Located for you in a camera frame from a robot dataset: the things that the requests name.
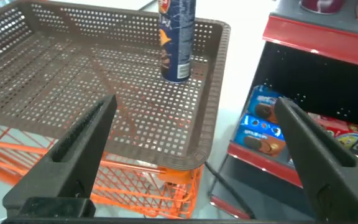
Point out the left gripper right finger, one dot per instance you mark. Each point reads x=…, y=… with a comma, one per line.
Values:
x=325, y=174

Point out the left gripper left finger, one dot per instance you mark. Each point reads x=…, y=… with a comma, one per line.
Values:
x=70, y=174

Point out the orange shopping cart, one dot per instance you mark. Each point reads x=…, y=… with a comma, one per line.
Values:
x=141, y=186

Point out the black and red shop shelf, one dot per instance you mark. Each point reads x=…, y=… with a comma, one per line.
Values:
x=319, y=74

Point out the red snack pack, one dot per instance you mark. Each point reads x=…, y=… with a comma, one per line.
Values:
x=340, y=129

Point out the blue cookie pack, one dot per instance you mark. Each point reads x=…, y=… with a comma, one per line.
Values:
x=261, y=137
x=264, y=104

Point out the brown perforated plastic basket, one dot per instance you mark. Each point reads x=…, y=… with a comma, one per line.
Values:
x=104, y=93

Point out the dark red can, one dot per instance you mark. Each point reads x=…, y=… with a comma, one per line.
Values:
x=321, y=5

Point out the blue snack can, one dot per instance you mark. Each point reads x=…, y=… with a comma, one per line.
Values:
x=176, y=40

